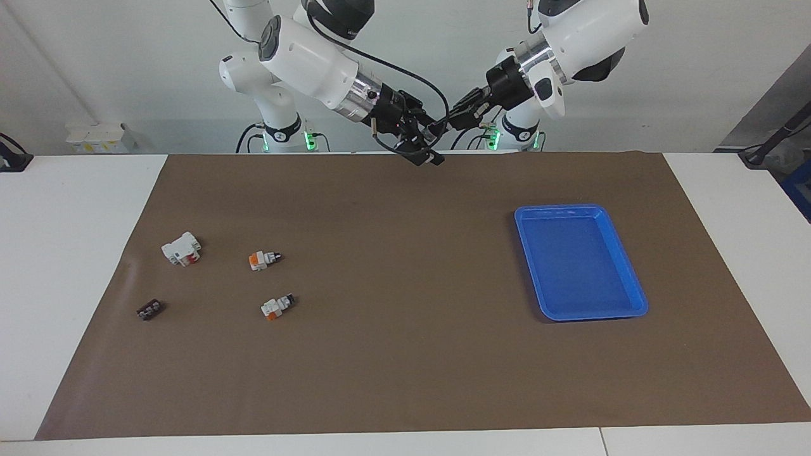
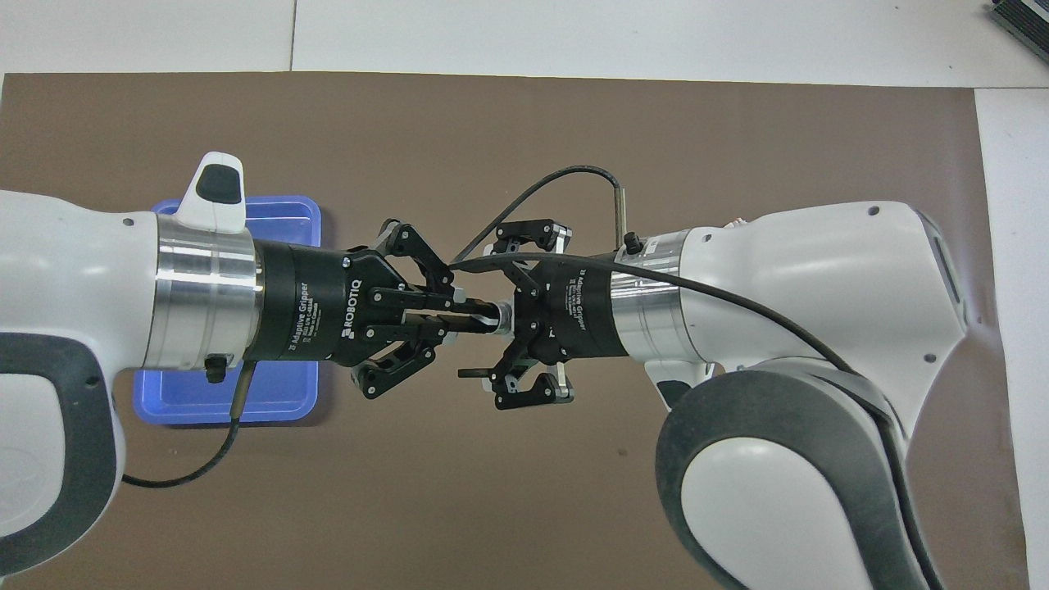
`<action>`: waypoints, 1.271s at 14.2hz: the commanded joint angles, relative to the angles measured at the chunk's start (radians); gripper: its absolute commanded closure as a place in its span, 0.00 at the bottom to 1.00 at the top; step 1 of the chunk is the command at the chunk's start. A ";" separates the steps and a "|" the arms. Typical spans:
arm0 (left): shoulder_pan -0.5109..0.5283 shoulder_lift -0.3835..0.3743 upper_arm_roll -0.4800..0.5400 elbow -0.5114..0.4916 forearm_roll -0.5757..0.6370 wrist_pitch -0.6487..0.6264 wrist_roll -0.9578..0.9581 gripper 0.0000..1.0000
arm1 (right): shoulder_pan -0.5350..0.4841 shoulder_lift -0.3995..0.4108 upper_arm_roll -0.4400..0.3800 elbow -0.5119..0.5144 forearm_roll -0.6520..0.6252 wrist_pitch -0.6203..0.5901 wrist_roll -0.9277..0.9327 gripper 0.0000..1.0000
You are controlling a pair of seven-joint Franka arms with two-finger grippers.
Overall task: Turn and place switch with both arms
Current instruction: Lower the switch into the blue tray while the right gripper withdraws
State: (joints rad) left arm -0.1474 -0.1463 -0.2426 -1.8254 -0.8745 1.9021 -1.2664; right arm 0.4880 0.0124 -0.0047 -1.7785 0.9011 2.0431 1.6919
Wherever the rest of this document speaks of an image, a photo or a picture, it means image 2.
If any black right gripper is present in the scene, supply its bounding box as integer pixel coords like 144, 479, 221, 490
459, 219, 628, 411

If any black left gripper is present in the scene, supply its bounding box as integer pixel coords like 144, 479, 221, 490
246, 219, 499, 400

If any orange white rotary switch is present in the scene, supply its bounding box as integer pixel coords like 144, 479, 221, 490
452, 300, 514, 334

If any blue plastic tray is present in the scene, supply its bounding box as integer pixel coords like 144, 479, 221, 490
134, 195, 322, 425

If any brown table mat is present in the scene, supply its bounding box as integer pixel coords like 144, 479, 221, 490
0, 72, 1030, 590

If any dark ribbed device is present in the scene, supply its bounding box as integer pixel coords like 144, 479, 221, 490
988, 0, 1049, 40

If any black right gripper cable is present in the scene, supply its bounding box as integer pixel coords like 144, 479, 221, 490
448, 166, 855, 374

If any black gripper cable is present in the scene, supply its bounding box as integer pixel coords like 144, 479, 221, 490
121, 356, 257, 490
448, 166, 855, 374

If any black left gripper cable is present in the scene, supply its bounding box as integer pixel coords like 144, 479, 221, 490
121, 356, 257, 490

